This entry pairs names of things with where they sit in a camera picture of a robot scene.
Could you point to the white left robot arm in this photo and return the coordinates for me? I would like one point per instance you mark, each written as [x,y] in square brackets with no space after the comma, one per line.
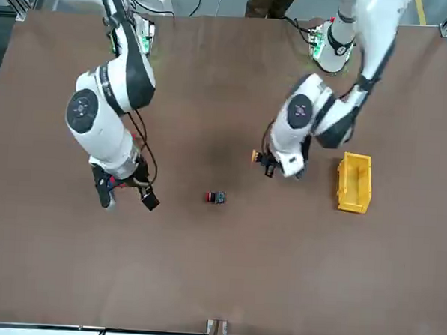
[285,137]

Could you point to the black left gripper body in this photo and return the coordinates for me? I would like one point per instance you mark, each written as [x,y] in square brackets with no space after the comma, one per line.
[274,158]

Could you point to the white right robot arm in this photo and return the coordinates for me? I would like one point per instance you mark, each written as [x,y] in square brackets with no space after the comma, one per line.
[105,139]

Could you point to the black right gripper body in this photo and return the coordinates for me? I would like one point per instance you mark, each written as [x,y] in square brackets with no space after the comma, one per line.
[142,172]

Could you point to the vertical frame post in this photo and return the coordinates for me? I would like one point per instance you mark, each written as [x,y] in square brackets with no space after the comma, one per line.
[216,334]

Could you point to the yellow plastic storage box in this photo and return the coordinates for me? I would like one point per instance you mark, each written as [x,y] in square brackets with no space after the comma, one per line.
[355,182]

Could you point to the person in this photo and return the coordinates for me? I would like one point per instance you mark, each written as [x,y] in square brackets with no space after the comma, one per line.
[269,3]

